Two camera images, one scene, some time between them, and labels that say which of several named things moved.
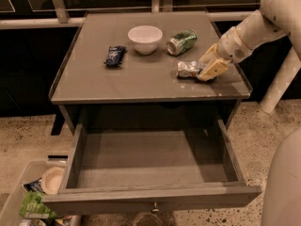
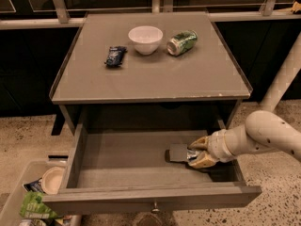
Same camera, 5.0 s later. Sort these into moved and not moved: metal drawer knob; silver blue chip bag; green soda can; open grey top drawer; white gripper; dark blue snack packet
Moved: silver blue chip bag; white gripper
Not moved: dark blue snack packet; open grey top drawer; metal drawer knob; green soda can
